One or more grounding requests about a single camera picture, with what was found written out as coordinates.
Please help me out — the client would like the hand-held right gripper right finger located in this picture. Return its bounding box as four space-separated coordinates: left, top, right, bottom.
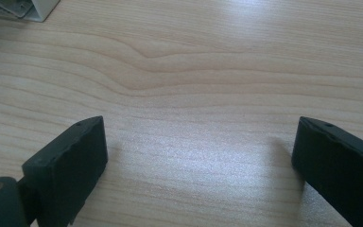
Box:
290 115 363 227

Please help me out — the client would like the clear plastic organizer box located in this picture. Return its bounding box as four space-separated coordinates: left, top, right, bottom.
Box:
0 0 61 23

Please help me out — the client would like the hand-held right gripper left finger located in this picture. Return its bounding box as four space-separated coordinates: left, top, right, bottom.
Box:
22 115 109 227

